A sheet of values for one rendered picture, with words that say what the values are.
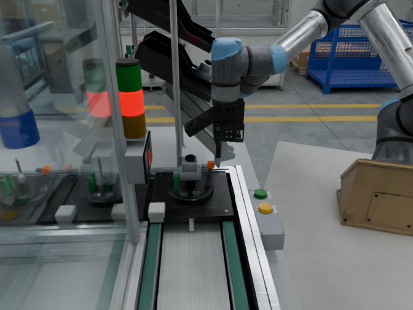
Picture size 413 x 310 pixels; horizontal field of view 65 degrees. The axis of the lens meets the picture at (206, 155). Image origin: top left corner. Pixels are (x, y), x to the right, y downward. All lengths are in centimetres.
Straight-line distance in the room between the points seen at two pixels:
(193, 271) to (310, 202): 54
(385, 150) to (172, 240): 70
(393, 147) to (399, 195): 14
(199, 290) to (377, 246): 56
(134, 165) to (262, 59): 41
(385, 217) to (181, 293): 66
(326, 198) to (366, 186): 22
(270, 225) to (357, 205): 31
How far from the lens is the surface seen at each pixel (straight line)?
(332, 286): 97
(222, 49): 82
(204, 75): 130
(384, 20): 109
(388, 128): 116
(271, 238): 92
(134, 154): 68
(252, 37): 499
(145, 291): 80
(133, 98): 67
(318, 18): 116
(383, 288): 101
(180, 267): 87
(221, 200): 99
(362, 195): 110
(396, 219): 116
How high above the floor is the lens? 156
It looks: 29 degrees down
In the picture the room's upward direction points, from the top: straight up
